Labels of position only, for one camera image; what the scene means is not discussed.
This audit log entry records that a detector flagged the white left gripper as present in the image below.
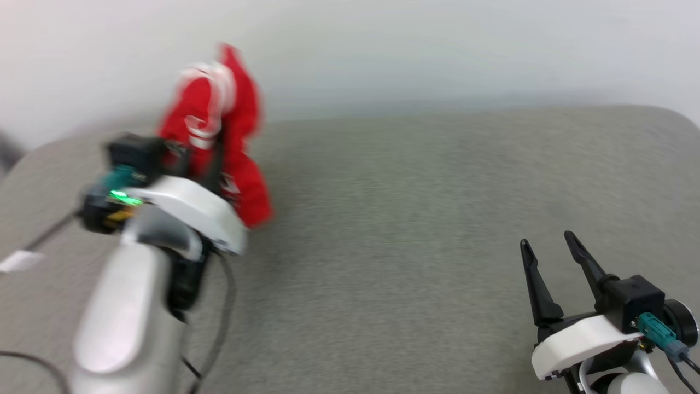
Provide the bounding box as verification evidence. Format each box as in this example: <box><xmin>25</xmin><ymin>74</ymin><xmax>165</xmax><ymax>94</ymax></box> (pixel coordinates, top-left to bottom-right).
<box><xmin>123</xmin><ymin>130</ymin><xmax>249</xmax><ymax>256</ymax></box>

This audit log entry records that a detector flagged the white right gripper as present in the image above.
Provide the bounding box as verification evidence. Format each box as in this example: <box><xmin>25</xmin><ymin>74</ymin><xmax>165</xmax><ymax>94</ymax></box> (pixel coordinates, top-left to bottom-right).
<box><xmin>520</xmin><ymin>230</ymin><xmax>646</xmax><ymax>381</ymax></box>

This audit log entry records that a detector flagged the red and white basketball jersey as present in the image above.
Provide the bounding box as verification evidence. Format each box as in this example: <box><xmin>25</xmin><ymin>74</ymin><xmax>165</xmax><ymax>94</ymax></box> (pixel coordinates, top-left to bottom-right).
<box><xmin>157</xmin><ymin>43</ymin><xmax>274</xmax><ymax>229</ymax></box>

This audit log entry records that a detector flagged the grey fabric sofa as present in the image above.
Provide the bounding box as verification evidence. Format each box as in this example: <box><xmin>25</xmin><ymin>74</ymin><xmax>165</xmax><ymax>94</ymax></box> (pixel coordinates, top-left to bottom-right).
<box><xmin>0</xmin><ymin>105</ymin><xmax>700</xmax><ymax>394</ymax></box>

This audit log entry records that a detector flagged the cable with teal connector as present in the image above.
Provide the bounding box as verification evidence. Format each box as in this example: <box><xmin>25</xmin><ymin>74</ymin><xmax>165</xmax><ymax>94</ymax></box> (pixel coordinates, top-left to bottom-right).
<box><xmin>636</xmin><ymin>312</ymin><xmax>700</xmax><ymax>392</ymax></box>

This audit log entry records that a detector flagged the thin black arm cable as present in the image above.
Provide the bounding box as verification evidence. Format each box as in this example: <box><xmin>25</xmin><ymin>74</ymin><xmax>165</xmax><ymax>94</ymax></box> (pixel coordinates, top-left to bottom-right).
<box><xmin>178</xmin><ymin>251</ymin><xmax>237</xmax><ymax>394</ymax></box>

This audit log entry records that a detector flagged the black cable with white label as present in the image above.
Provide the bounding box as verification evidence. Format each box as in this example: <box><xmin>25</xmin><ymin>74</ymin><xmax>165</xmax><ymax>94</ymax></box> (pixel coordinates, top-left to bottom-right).
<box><xmin>0</xmin><ymin>211</ymin><xmax>83</xmax><ymax>274</ymax></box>

